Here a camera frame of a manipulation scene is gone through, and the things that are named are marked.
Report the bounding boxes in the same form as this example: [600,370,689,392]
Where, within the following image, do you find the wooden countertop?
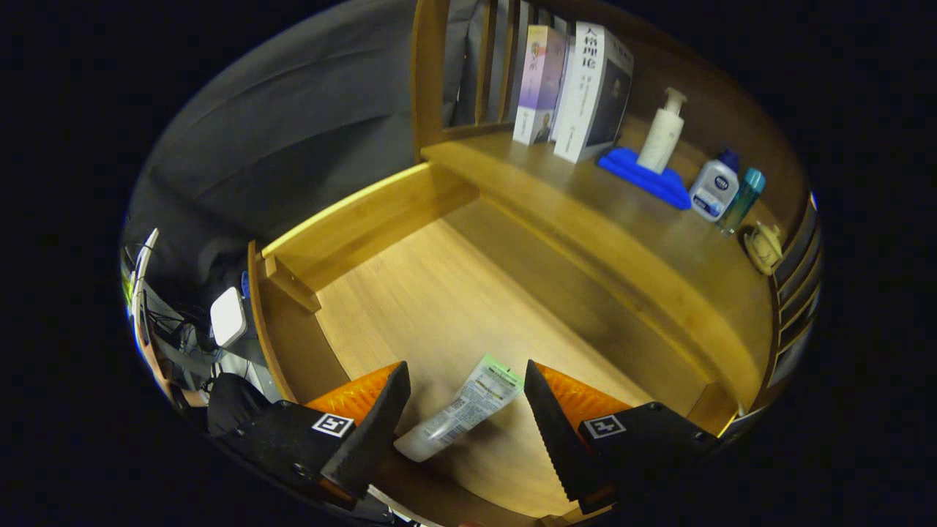
[421,132,777,411]

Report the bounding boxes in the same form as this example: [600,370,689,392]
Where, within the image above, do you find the white pump bottle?
[636,87,689,175]

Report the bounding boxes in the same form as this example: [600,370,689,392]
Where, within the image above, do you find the black floor cables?
[132,227,220,396]

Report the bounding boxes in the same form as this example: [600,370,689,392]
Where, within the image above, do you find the small white box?
[210,287,248,348]

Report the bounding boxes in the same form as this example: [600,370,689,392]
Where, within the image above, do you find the teal bottle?
[717,168,766,236]

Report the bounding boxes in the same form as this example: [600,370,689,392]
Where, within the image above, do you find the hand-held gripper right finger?
[523,359,722,515]

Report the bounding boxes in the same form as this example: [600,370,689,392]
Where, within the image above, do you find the white bottle with blue cap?
[688,149,741,223]

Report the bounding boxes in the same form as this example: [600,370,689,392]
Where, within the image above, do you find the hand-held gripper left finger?
[209,361,412,506]

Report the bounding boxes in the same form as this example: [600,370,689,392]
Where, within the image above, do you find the black backdrop cloth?
[121,0,513,308]

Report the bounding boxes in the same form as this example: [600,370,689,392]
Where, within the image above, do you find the dark rounded object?
[207,372,272,438]

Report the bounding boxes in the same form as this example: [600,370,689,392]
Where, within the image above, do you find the purple book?
[512,25,568,146]

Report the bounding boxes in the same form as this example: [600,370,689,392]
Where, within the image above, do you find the wooden drawer with black knob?
[247,162,742,527]

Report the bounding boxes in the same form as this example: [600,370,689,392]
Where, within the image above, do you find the brown wooden cabinet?
[410,0,824,440]

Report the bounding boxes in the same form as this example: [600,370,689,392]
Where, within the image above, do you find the white squeeze tube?
[394,354,525,463]

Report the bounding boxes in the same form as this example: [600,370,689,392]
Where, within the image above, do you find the blue folded cloth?
[597,146,693,211]

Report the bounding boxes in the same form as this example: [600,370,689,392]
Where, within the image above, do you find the thick white book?
[553,20,635,164]

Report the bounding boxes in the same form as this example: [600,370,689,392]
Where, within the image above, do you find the yellow lidded tea cup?
[743,221,784,277]

